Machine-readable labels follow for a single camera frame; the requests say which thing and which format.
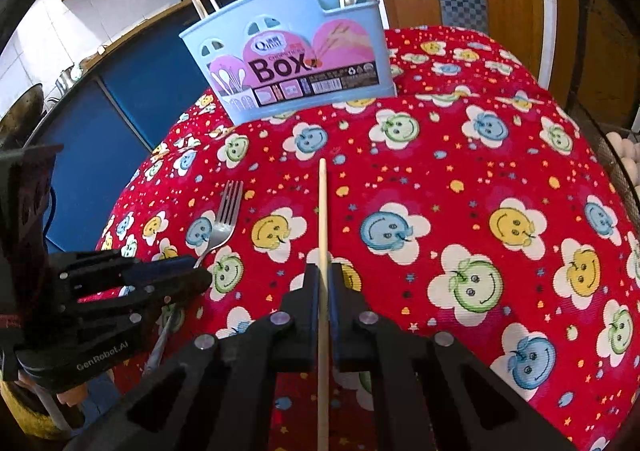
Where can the metal fork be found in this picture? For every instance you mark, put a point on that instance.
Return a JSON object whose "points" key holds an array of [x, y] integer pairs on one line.
{"points": [[223, 227]]}

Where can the blue kitchen base cabinet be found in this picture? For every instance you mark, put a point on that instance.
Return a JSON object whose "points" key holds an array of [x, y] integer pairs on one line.
{"points": [[111, 120]]}

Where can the tray of eggs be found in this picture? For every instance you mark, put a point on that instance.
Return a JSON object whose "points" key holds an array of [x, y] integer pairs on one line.
{"points": [[626, 146]]}

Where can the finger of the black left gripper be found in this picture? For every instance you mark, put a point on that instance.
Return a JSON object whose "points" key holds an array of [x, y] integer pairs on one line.
{"points": [[160, 275]]}

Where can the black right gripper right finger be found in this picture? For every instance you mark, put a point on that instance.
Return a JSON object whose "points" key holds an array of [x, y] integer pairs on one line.
{"points": [[430, 393]]}

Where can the yellow sleeve forearm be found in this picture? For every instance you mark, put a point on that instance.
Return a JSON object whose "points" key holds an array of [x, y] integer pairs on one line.
{"points": [[29, 414]]}

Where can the red floral tablecloth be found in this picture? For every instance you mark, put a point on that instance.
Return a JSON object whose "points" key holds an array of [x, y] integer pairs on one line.
{"points": [[469, 203]]}

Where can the black wire rack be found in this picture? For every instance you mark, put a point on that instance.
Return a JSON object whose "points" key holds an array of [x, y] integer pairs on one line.
{"points": [[605, 78]]}

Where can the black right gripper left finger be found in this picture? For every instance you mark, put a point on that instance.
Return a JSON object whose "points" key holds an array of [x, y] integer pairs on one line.
{"points": [[215, 393]]}

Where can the left hand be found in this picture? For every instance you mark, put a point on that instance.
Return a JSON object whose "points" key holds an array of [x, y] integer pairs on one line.
{"points": [[71, 397]]}

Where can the light blue utensil box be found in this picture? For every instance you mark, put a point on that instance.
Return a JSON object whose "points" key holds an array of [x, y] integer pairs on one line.
{"points": [[268, 57]]}

